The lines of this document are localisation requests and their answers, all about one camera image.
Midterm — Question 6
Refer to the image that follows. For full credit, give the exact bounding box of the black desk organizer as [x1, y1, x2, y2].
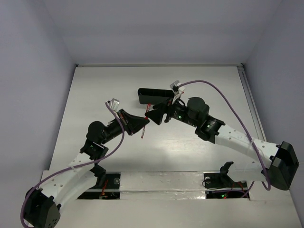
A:
[137, 88, 174, 105]

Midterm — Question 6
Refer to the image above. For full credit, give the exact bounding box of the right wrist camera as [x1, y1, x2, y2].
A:
[170, 80, 185, 103]

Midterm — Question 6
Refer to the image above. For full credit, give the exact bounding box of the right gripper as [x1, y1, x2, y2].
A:
[144, 92, 199, 127]

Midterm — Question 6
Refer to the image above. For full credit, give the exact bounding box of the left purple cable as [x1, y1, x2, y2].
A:
[20, 101, 125, 226]

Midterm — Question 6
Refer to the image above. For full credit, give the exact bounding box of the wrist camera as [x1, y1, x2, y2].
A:
[105, 98, 120, 112]
[170, 80, 185, 103]

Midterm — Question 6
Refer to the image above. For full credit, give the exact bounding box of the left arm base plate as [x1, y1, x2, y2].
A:
[78, 173, 121, 200]

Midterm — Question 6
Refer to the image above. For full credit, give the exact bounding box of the aluminium side rail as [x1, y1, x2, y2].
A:
[237, 65, 276, 169]

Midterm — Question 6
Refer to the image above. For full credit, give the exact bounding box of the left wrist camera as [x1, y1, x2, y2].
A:
[105, 98, 120, 112]

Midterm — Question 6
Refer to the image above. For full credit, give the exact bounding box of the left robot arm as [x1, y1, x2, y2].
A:
[20, 109, 150, 228]

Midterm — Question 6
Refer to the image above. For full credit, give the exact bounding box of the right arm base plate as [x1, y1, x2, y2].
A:
[202, 172, 248, 199]

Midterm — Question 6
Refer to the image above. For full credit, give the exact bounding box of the red gel pen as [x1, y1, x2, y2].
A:
[140, 103, 152, 139]

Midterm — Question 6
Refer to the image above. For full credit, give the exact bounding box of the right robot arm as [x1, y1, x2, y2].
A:
[145, 97, 299, 190]

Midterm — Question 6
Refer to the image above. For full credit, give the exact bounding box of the silver foil strip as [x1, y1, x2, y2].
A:
[119, 171, 206, 200]

